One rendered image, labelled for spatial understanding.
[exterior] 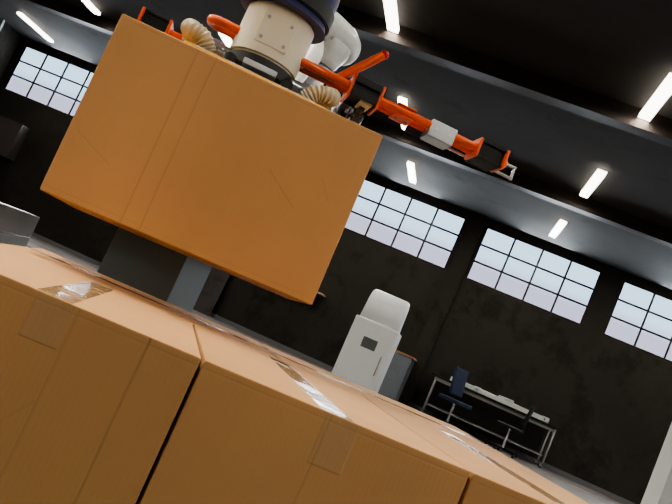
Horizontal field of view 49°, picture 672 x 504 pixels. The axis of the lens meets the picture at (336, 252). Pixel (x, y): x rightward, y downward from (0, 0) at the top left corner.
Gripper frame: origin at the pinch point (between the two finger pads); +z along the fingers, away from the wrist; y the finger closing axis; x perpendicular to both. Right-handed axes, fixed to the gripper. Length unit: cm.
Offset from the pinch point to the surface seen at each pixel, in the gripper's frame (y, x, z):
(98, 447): 81, 24, 79
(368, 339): 38, -243, -796
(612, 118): -259, -304, -494
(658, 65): -278, -280, -400
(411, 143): -264, -214, -903
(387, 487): 73, -13, 79
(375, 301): -14, -237, -815
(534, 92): -259, -229, -527
